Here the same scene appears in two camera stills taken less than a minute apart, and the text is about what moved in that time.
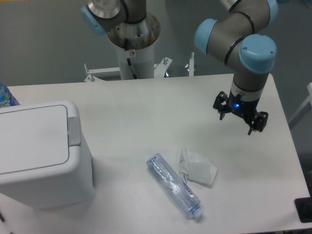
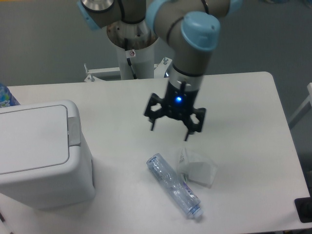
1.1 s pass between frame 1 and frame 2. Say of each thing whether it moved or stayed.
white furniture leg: stayed
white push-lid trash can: stayed
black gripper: moved
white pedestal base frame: stayed
